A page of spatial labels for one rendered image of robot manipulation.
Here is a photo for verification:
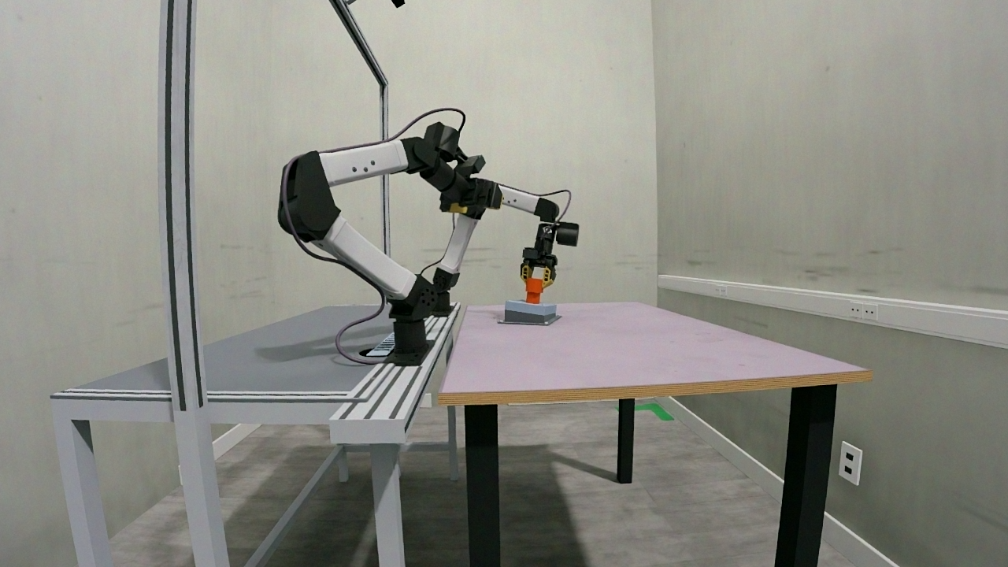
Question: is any light blue square plate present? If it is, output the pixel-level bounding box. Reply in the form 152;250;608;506
505;300;557;315

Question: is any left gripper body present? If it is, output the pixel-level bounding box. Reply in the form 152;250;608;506
521;241;558;282

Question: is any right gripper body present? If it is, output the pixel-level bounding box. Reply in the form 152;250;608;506
437;171;502;213

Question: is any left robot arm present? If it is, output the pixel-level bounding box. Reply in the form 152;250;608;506
429;186;580;317

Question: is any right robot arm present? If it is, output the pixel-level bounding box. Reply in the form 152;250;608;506
287;121;486;367

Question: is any white slotted rail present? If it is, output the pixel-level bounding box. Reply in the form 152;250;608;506
329;302;461;443

